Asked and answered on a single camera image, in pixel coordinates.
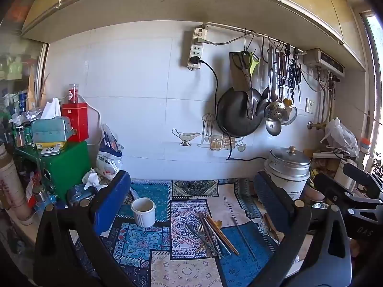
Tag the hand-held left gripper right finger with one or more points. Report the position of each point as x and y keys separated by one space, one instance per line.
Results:
x=269 y=198

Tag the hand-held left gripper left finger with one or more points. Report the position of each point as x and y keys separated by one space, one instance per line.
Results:
x=111 y=200

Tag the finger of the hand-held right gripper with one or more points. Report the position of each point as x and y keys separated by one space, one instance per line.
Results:
x=359 y=175
x=332 y=189

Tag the white ceramic cup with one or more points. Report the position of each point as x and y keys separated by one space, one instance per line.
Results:
x=143 y=215

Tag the dark green chopstick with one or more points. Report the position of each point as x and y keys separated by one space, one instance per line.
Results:
x=244 y=237

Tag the reddish brown chopstick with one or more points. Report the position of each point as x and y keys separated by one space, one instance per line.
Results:
x=226 y=235

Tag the dark brown chopstick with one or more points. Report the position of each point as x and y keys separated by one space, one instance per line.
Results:
x=220 y=236

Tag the white jug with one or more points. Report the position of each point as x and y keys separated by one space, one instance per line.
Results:
x=344 y=175

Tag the white crumpled tissue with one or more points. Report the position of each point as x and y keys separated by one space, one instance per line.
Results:
x=91 y=179

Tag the steel lidded pot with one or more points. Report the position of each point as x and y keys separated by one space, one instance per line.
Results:
x=288 y=170

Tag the blue white plastic bag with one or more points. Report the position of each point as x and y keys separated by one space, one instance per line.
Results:
x=109 y=152

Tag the green box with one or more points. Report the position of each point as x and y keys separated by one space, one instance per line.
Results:
x=65 y=167

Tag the brass tap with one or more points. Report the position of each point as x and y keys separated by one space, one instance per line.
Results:
x=317 y=125

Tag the bundle of chopsticks and cutlery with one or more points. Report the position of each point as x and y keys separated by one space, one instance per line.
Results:
x=206 y=225

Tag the steel ladle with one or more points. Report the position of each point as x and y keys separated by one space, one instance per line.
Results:
x=273 y=128

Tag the small steel jar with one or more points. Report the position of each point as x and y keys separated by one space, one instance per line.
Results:
x=39 y=193

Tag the silver fork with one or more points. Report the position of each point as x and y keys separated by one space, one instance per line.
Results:
x=201 y=230

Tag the patterned blue table mat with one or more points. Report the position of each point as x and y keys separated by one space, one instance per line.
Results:
x=185 y=236

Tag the yellow flat box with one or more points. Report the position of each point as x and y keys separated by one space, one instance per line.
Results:
x=49 y=145

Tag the steel strainer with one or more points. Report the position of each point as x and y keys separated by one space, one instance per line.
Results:
x=290 y=116

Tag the red tin box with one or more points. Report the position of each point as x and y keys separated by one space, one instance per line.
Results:
x=74 y=122

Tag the window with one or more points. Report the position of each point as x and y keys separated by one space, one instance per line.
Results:
x=374 y=89

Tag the steel slotted spoon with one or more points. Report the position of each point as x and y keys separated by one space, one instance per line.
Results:
x=275 y=110

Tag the black wok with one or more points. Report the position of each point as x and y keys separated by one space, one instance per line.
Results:
x=233 y=113

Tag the teal tissue box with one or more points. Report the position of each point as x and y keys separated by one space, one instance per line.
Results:
x=51 y=130

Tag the paper roll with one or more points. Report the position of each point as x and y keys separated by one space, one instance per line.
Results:
x=10 y=182

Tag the small black scissors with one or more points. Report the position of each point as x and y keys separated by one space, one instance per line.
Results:
x=296 y=76

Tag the white water heater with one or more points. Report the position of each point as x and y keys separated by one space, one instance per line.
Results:
x=324 y=61

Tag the green peeler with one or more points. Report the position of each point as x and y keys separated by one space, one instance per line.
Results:
x=255 y=64

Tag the white power strip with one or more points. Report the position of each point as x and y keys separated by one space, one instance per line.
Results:
x=197 y=47

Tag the yellow upper cabinet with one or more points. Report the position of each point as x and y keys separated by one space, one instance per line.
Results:
x=179 y=3

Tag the white wall socket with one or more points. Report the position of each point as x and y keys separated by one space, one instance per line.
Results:
x=309 y=105

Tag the metal hanging rail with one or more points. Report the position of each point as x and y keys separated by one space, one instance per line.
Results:
x=239 y=29

